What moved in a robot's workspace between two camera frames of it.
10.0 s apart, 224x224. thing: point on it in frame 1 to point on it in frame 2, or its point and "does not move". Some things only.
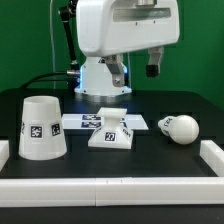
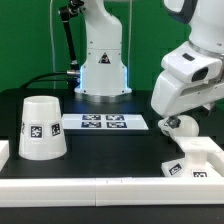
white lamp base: (111, 135) to (195, 162)
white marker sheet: (95, 121) does not move
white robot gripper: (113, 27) to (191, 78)
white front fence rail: (110, 192) does not move
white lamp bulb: (182, 128) does not move
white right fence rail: (213, 156) does not move
